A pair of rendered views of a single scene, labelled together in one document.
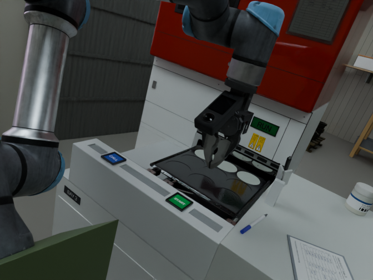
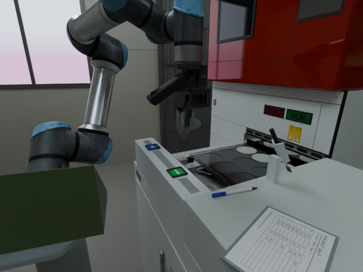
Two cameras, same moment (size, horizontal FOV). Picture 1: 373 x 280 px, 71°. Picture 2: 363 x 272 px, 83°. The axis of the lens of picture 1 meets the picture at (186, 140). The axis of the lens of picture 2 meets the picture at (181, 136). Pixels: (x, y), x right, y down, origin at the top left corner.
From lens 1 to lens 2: 0.43 m
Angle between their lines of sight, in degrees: 34
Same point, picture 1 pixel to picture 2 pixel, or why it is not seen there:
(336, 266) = (313, 243)
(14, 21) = (150, 86)
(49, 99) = (99, 107)
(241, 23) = (169, 18)
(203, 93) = (246, 99)
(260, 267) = (206, 222)
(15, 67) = (153, 112)
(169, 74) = (222, 92)
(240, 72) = (176, 54)
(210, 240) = (180, 198)
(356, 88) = not seen: outside the picture
